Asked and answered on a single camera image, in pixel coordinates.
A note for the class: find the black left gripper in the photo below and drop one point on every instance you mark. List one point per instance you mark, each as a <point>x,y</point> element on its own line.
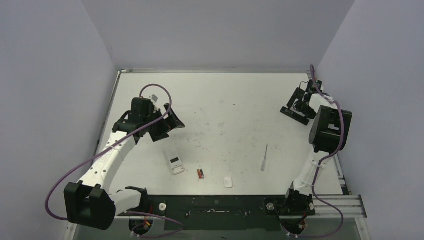
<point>162,133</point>

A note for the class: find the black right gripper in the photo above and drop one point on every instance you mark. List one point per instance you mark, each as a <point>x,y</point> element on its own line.
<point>294,115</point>

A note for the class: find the black bar tool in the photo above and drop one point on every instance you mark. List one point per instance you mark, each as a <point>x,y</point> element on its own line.
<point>295,116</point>

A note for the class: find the white red remote control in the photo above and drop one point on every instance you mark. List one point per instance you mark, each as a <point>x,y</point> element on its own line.
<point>174,160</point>

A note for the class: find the white battery cover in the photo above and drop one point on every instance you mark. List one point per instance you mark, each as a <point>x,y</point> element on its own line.
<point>228,182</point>

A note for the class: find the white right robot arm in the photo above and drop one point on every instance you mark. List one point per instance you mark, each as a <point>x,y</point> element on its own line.
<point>328,135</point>

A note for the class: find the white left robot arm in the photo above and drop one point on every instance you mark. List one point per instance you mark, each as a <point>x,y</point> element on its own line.
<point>89,202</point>

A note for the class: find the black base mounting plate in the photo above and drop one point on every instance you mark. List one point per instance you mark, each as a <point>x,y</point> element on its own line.
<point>226,212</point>

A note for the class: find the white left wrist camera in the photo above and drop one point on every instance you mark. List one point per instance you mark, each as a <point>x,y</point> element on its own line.
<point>154,98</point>

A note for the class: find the aluminium rail frame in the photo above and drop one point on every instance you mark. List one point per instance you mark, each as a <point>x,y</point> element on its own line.
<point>352,206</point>

